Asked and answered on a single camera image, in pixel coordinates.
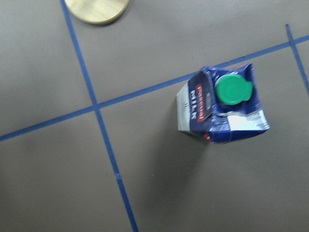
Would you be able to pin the blue Pascual milk carton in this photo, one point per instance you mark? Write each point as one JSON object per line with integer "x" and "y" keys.
{"x": 221, "y": 105}

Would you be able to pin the wooden mug tree stand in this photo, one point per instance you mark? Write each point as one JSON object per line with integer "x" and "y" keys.
{"x": 97, "y": 12}

